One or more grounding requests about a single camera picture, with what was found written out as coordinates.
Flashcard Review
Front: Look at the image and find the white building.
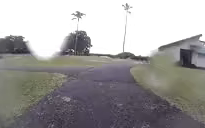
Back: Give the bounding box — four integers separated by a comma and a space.
157, 33, 205, 70

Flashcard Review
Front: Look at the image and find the low green bush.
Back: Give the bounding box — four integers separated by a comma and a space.
114, 51, 136, 60

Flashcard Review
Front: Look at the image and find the dark asphalt path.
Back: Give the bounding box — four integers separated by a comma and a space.
0, 61, 205, 128

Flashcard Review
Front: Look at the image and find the grass verge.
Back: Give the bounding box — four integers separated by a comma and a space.
129, 54, 205, 128

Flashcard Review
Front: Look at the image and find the row of dark trees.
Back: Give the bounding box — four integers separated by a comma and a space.
0, 29, 32, 55

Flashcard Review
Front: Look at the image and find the grass field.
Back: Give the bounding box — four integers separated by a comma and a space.
0, 54, 124, 70

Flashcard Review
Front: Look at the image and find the very tall palm tree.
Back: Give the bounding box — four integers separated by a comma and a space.
121, 2, 134, 54

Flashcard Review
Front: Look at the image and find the round dark tree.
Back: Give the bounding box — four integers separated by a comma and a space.
59, 30, 93, 56

